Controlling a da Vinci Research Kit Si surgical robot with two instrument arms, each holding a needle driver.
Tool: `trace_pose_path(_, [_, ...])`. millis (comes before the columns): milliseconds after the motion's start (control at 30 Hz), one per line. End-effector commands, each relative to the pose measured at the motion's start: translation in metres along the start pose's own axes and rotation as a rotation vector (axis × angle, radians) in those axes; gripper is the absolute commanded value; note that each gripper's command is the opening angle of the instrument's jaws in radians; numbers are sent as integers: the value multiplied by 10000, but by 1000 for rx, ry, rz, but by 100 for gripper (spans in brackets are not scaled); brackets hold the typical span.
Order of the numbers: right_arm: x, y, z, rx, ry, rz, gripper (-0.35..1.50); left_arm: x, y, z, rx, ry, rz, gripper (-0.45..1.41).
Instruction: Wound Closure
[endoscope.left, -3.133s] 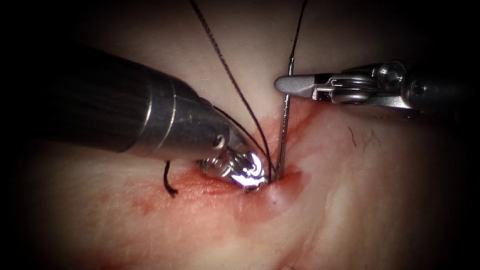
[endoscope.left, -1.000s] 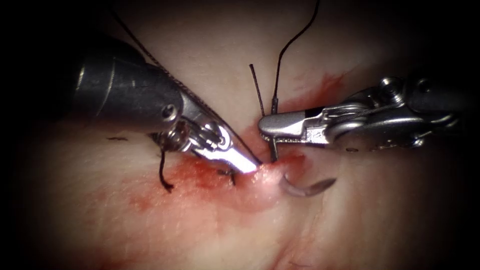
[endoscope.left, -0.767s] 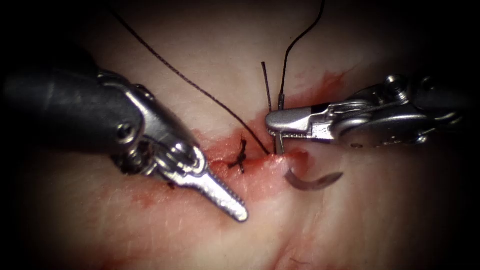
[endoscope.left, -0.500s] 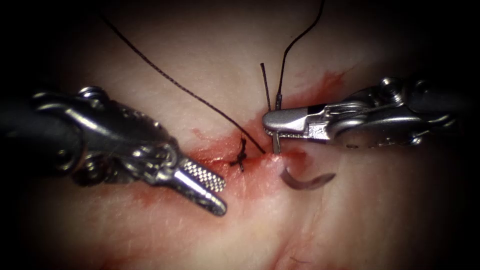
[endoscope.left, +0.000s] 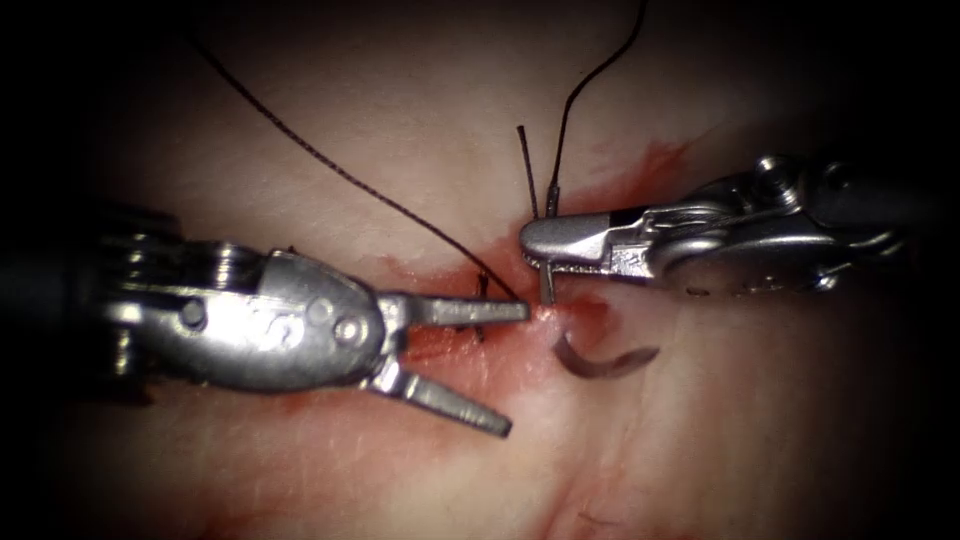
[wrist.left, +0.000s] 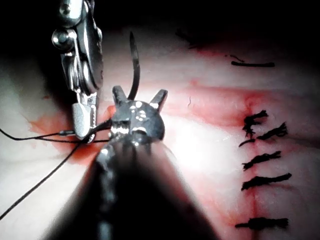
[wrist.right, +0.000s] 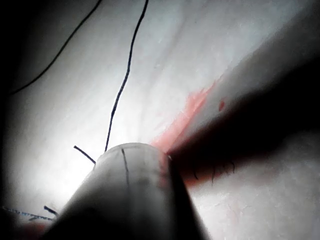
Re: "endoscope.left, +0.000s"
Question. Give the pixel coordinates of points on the black thread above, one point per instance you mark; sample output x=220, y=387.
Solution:
x=341, y=172

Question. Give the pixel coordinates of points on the black stitching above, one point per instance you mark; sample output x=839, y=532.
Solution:
x=482, y=289

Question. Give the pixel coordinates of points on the left arm needle driver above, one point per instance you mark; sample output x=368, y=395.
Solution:
x=285, y=330

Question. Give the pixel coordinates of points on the left arm needle driver jaw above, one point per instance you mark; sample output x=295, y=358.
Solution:
x=450, y=401
x=465, y=311

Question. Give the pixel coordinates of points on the curved steel needle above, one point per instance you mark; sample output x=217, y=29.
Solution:
x=547, y=289

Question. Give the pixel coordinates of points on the right arm needle driver jaw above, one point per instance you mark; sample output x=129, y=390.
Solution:
x=592, y=268
x=562, y=238

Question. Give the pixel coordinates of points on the dark left arm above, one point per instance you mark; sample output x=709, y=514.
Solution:
x=52, y=300

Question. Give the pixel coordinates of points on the right arm needle driver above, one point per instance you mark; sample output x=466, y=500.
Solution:
x=750, y=251

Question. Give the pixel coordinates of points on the tissue pad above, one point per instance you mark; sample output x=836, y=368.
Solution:
x=450, y=165

